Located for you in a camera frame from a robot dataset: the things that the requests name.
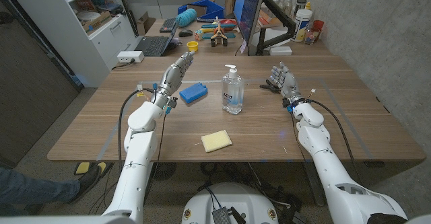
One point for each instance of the person leg in jeans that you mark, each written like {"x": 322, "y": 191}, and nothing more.
{"x": 33, "y": 190}

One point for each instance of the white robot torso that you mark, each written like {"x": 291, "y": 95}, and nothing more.
{"x": 232, "y": 200}

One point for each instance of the black shoe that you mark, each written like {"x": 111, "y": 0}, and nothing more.
{"x": 88, "y": 182}

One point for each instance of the flat white box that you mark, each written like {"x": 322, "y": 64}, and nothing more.
{"x": 280, "y": 50}

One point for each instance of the clear glass jar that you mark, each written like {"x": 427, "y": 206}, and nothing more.
{"x": 310, "y": 37}

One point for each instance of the white shelf cabinet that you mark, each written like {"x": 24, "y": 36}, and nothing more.
{"x": 67, "y": 39}

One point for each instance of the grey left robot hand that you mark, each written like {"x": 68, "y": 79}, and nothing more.
{"x": 173, "y": 77}

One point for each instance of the wooden toy airplane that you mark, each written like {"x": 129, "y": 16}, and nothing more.
{"x": 219, "y": 34}

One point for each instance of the black orange spring clamp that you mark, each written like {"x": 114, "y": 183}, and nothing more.
{"x": 269, "y": 86}

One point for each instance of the black computer mouse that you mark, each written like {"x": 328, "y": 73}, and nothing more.
{"x": 185, "y": 33}

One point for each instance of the blue plastic bin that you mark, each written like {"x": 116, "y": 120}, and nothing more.
{"x": 210, "y": 7}

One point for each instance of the clear pump dispenser bottle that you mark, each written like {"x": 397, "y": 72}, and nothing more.
{"x": 232, "y": 94}

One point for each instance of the small yellow cup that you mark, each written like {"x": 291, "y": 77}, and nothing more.
{"x": 192, "y": 46}

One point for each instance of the teal yarn ball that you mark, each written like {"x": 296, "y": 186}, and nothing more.
{"x": 186, "y": 17}

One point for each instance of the large white canister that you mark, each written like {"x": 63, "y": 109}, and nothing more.
{"x": 301, "y": 25}

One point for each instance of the yellow floor pad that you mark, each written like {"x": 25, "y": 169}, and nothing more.
{"x": 82, "y": 167}

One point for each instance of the black laptop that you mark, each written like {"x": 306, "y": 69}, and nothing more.
{"x": 153, "y": 45}

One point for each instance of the red cup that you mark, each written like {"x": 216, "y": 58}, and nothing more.
{"x": 318, "y": 25}

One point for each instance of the round black floor fan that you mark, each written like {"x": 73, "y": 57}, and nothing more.
{"x": 165, "y": 171}

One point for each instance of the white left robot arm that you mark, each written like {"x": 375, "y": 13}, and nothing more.
{"x": 136, "y": 156}

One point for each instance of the computer monitor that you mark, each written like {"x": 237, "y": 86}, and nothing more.
{"x": 247, "y": 8}

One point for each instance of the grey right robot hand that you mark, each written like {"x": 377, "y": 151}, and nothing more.
{"x": 289, "y": 82}

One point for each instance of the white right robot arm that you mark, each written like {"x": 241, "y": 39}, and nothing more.
{"x": 331, "y": 170}

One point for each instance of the yellow sponge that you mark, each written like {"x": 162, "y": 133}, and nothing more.
{"x": 216, "y": 141}

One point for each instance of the white power strip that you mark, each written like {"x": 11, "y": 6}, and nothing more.
{"x": 129, "y": 56}

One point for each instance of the black keyboard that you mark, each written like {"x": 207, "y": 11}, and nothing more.
{"x": 167, "y": 25}

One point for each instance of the open cardboard box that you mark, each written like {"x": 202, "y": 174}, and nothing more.
{"x": 144, "y": 24}

